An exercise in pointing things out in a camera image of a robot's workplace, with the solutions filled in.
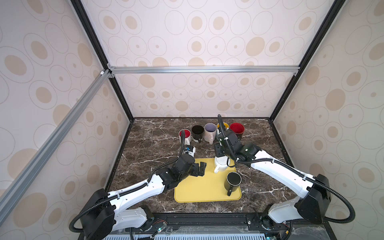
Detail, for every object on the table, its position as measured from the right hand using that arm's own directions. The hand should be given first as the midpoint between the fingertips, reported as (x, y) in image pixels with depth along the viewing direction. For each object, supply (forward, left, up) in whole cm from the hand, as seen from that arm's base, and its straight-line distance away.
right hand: (218, 145), depth 80 cm
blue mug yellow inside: (+23, -9, -9) cm, 26 cm away
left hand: (-8, +8, -4) cm, 12 cm away
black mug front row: (-15, -8, -10) cm, 20 cm away
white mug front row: (+16, +17, -12) cm, 27 cm away
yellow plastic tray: (-15, +4, -22) cm, 27 cm away
